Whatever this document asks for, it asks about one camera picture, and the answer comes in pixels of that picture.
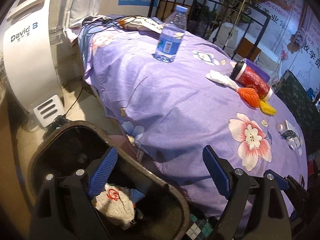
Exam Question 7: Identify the white red plastic bag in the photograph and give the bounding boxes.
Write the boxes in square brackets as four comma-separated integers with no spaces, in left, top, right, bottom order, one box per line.
[94,183,135,230]

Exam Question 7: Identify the yellow foam fruit net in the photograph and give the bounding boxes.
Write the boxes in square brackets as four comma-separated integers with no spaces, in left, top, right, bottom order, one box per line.
[259,100,277,116]

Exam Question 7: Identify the orange foam fruit net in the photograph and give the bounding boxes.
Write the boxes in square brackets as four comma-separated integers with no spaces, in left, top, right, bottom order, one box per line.
[237,87,260,108]

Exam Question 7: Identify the white tissue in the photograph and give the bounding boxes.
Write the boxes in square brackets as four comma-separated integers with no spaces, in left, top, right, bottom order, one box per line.
[206,70,240,91]

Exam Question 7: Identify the red paper coffee cup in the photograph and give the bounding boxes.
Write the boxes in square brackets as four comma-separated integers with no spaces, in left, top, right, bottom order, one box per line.
[230,61,273,101]

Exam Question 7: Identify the black oval trash bin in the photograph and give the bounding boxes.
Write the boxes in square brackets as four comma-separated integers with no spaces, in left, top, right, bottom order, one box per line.
[28,121,190,239]

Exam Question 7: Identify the purple floral bed sheet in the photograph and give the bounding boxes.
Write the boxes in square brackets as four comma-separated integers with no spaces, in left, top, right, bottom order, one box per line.
[78,22,308,217]

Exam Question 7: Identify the dark green patterned cloth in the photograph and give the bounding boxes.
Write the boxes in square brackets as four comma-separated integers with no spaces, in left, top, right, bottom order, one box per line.
[274,70,320,139]

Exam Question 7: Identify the purple tissue pack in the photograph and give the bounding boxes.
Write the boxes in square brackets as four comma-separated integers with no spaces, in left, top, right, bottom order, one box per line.
[243,58,271,83]

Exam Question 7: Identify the brown square cushion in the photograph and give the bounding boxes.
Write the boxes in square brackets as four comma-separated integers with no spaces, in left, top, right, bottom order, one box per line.
[236,37,261,62]

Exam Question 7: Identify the white David B machine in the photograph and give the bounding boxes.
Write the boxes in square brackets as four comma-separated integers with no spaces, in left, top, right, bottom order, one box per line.
[3,0,65,127]

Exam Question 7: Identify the white wicker sofa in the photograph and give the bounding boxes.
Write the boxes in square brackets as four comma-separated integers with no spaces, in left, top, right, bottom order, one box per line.
[208,22,281,85]

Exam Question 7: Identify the blue label water bottle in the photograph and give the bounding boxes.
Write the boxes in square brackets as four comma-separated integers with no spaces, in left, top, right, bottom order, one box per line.
[153,5,188,63]

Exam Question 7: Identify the printed paper booklet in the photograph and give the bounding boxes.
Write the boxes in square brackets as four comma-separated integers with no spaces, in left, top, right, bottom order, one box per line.
[117,16,164,34]

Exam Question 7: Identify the black iron bed frame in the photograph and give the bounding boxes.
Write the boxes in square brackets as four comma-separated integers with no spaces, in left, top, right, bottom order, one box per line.
[147,0,272,63]

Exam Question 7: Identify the black cables on bed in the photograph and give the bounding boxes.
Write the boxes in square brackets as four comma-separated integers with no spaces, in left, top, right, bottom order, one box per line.
[81,15,141,34]

